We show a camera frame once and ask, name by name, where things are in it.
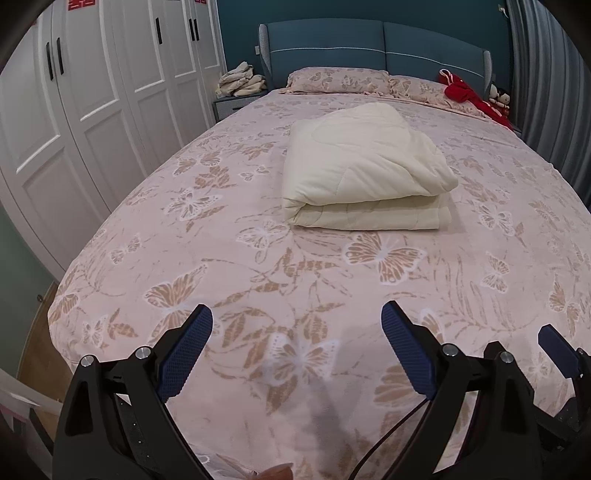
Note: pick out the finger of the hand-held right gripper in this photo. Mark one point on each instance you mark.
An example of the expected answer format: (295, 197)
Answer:
(556, 346)

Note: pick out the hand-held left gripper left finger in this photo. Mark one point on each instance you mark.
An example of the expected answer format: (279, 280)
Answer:
(184, 355)

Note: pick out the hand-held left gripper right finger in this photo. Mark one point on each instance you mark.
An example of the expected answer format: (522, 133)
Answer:
(408, 350)

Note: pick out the cream quilted jacket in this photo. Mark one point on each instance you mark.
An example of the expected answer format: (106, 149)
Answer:
(360, 161)

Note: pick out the pile of beige clothes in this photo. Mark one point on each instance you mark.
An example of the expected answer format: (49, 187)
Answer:
(242, 81)

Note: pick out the pink butterfly print bedspread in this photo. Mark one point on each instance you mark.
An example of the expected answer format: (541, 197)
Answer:
(231, 277)

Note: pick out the grey nightstand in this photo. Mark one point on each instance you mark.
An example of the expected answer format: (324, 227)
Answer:
(228, 108)

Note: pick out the stuffed toy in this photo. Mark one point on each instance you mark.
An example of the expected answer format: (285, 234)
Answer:
(501, 99)

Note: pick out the pink floral pillow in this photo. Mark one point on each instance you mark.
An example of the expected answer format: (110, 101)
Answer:
(415, 87)
(337, 79)

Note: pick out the red garment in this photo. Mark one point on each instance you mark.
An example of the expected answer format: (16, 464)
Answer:
(461, 92)

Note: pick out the grey curtain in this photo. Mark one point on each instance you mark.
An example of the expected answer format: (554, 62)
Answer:
(545, 69)

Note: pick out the white wardrobe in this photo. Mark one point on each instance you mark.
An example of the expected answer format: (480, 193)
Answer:
(92, 92)

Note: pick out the blue upholstered headboard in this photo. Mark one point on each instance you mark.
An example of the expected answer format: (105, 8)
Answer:
(323, 44)

